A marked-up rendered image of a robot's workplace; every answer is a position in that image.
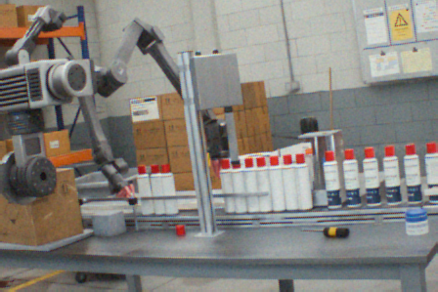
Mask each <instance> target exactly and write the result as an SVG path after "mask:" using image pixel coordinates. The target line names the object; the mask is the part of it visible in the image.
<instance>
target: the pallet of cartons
mask: <svg viewBox="0 0 438 292"><path fill-rule="evenodd" d="M241 92H242V98H243V104H240V105H233V115H234V120H235V121H234V122H235V127H236V133H237V145H238V151H239V156H243V155H247V154H252V153H266V152H273V140H272V134H271V131H270V118H269V112H268V106H267V102H266V90H265V84H264V81H256V82H244V83H241ZM129 103H130V114H131V120H132V124H134V125H133V138H134V143H135V147H136V158H137V166H142V165H145V166H151V165H154V164H158V169H159V173H161V174H162V168H161V164H164V163H169V167H170V173H171V174H173V178H174V184H175V189H176V191H189V190H196V188H195V182H194V176H193V171H192V159H191V154H190V149H189V137H188V131H187V126H186V120H185V110H184V105H185V104H184V102H183V100H182V98H181V97H180V96H179V95H178V92H171V93H165V94H159V95H154V96H145V97H138V98H133V99H129ZM212 111H213V112H214V113H215V115H216V118H218V119H224V120H225V121H226V118H225V117H226V116H225V112H224V107H219V108H213V109H212ZM135 123H136V124H135ZM209 175H210V181H211V186H212V190H219V189H222V184H221V178H216V175H215V174H214V172H213V171H212V169H211V167H209Z"/></svg>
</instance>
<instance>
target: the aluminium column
mask: <svg viewBox="0 0 438 292"><path fill-rule="evenodd" d="M193 56H194V53H193V51H186V52H181V53H177V60H178V65H183V64H189V63H190V62H189V58H192V57H193ZM179 75H180V81H181V87H182V98H183V99H188V98H193V97H194V96H195V95H194V89H193V83H192V73H191V71H190V70H189V71H186V72H179ZM184 110H185V120H186V126H187V131H188V137H189V149H190V154H191V159H192V171H193V176H194V182H195V188H196V199H197V209H198V214H199V225H200V230H201V235H212V234H214V233H215V232H218V229H217V225H216V214H215V208H214V203H213V197H212V186H211V181H210V175H209V164H208V158H207V152H206V146H205V135H204V130H203V124H202V112H201V110H196V105H195V104H192V105H184Z"/></svg>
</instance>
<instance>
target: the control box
mask: <svg viewBox="0 0 438 292"><path fill-rule="evenodd" d="M189 62H190V69H191V73H192V83H193V89H194V95H195V96H194V98H195V102H196V110H203V109H213V108H219V107H224V106H230V105H240V104H243V98H242V92H241V83H240V71H239V65H238V60H237V53H223V54H216V55H209V56H196V57H192V58H189Z"/></svg>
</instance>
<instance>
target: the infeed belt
mask: <svg viewBox="0 0 438 292"><path fill-rule="evenodd" d="M422 202H423V203H421V204H419V205H409V202H402V205H397V206H388V205H387V203H381V206H379V207H373V208H369V207H368V206H367V204H362V206H361V207H359V208H353V209H351V208H347V205H342V207H341V208H338V209H329V207H328V206H325V207H313V209H312V210H309V211H299V210H297V211H291V212H289V211H286V210H285V211H283V212H274V211H272V212H270V213H260V212H258V213H248V212H247V213H244V214H236V213H232V214H226V212H225V211H215V214H216V216H222V215H252V214H281V213H310V212H333V211H344V210H366V209H392V208H403V207H419V206H420V207H422V206H424V204H425V203H426V202H427V200H422ZM94 214H97V213H82V217H91V215H94ZM136 215H137V217H192V216H199V214H198V212H179V214H177V215H166V214H164V215H160V216H157V215H156V214H155V212H154V214H152V215H149V216H143V214H142V213H137V212H136ZM124 217H125V218H134V215H133V212H129V213H124Z"/></svg>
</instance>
